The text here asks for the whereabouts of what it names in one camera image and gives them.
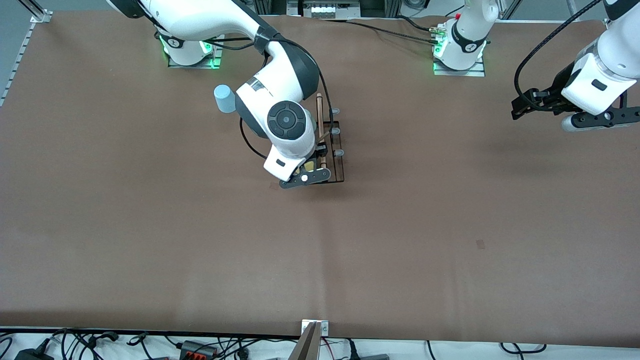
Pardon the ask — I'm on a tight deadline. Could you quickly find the black wire cup holder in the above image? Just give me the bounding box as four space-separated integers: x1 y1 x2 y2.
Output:
311 92 346 185

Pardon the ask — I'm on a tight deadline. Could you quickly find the light blue plastic cup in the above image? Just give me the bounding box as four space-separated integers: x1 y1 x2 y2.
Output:
213 84 239 114

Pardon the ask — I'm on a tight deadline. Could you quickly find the white power strip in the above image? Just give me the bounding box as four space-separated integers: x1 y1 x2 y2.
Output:
302 1 361 19

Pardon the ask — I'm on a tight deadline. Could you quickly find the grey slanted metal bar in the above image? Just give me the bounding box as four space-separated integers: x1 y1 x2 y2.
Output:
287 322 323 360

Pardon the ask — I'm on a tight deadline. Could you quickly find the black orange connector box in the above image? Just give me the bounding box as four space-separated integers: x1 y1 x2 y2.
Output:
180 340 219 359

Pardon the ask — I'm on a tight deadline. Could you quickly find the black power adapter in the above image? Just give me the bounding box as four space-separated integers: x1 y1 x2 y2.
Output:
15 348 55 360

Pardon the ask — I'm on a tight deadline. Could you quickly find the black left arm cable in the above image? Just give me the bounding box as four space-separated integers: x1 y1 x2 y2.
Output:
515 0 602 107

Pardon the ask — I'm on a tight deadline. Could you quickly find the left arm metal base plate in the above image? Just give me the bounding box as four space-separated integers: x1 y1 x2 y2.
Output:
433 54 486 77

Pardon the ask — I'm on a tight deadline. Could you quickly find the black braided cable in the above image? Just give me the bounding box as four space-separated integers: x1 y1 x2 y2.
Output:
320 18 442 47

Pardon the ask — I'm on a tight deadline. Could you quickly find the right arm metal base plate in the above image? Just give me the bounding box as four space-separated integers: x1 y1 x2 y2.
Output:
167 37 224 69

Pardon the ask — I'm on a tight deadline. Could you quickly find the silver table edge bracket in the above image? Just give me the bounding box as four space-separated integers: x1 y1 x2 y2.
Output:
301 320 330 337

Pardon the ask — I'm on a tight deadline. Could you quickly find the black looped floor cable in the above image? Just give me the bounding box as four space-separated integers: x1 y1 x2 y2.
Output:
500 342 547 354

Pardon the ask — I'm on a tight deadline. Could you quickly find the aluminium side rail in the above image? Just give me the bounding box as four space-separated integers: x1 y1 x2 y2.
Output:
0 0 54 108

